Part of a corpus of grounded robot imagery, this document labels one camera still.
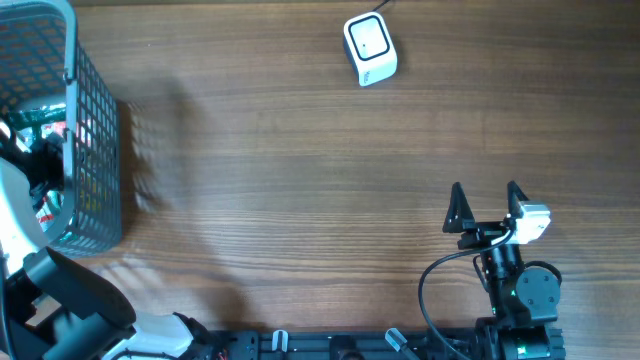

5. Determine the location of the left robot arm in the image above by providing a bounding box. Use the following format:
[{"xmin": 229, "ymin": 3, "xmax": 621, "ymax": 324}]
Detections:
[{"xmin": 1, "ymin": 125, "xmax": 219, "ymax": 359}]

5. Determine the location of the grey plastic mesh basket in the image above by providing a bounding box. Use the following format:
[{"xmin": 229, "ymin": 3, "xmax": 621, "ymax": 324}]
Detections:
[{"xmin": 1, "ymin": 1, "xmax": 122, "ymax": 257}]

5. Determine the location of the white barcode scanner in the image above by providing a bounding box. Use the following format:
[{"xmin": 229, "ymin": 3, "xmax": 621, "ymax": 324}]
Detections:
[{"xmin": 343, "ymin": 11, "xmax": 398, "ymax": 87}]

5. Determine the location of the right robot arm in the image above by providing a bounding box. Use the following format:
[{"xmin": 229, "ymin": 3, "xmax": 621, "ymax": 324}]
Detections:
[{"xmin": 443, "ymin": 181, "xmax": 566, "ymax": 360}]

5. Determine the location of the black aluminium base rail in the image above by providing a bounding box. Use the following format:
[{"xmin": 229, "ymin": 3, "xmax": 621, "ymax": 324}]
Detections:
[{"xmin": 213, "ymin": 326, "xmax": 567, "ymax": 360}]

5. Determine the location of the right camera black cable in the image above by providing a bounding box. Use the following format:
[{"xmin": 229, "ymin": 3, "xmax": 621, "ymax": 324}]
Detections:
[{"xmin": 418, "ymin": 228, "xmax": 516, "ymax": 360}]

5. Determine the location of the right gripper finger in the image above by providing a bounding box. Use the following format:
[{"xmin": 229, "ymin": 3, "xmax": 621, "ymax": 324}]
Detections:
[
  {"xmin": 442, "ymin": 182, "xmax": 476, "ymax": 233},
  {"xmin": 507, "ymin": 180, "xmax": 529, "ymax": 218}
]

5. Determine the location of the red Nescafe coffee stick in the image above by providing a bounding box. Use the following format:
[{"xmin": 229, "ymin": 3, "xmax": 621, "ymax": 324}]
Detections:
[{"xmin": 36, "ymin": 195, "xmax": 62, "ymax": 226}]

